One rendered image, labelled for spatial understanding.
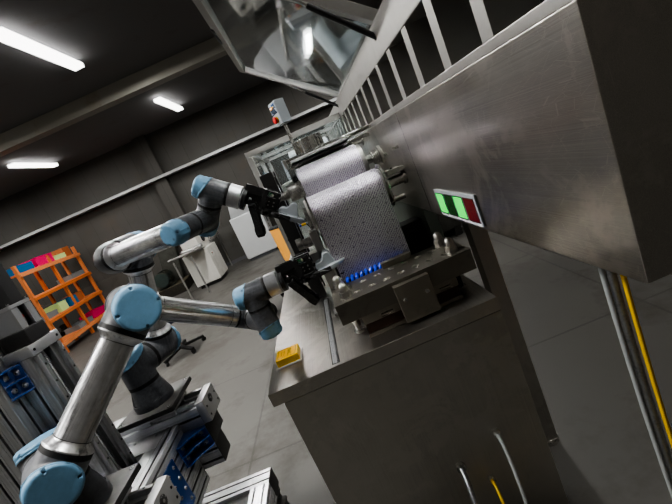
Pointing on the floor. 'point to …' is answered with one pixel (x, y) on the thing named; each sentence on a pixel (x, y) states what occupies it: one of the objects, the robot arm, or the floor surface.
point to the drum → (280, 242)
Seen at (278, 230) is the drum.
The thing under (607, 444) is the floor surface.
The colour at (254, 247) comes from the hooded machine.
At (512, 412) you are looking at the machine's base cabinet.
